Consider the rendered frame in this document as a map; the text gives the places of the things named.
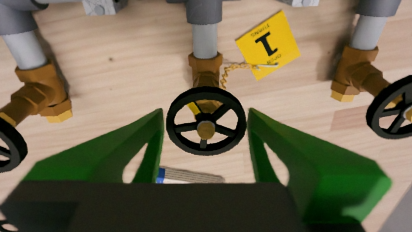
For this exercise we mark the yellow number tag with gold chain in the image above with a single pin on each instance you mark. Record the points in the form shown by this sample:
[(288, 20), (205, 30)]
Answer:
[(270, 42)]

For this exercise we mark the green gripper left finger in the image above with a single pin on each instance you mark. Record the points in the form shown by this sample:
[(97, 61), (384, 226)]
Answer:
[(101, 159)]

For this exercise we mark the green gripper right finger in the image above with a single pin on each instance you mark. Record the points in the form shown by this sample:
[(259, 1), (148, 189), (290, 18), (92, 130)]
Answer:
[(328, 183)]

